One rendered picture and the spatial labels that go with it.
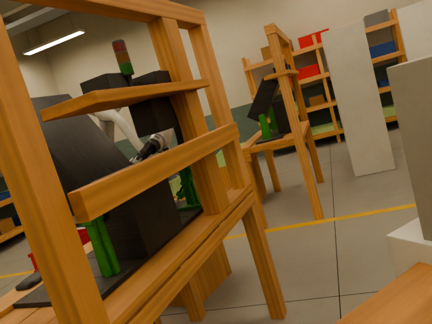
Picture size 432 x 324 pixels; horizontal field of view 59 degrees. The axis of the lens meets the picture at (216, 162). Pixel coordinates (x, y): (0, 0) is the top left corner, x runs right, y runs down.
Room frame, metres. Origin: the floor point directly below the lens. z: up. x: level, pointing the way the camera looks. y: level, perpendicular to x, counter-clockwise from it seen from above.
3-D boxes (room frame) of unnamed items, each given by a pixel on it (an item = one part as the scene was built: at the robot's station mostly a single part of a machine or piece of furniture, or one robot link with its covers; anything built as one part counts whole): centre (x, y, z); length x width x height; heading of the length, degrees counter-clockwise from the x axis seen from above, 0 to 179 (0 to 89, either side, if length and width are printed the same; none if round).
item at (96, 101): (1.67, 0.22, 1.52); 0.90 x 0.25 x 0.04; 155
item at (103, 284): (1.78, 0.46, 0.89); 1.10 x 0.42 x 0.02; 155
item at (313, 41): (7.86, -2.60, 1.14); 3.01 x 0.54 x 2.28; 71
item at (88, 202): (1.62, 0.12, 1.23); 1.30 x 0.05 x 0.09; 155
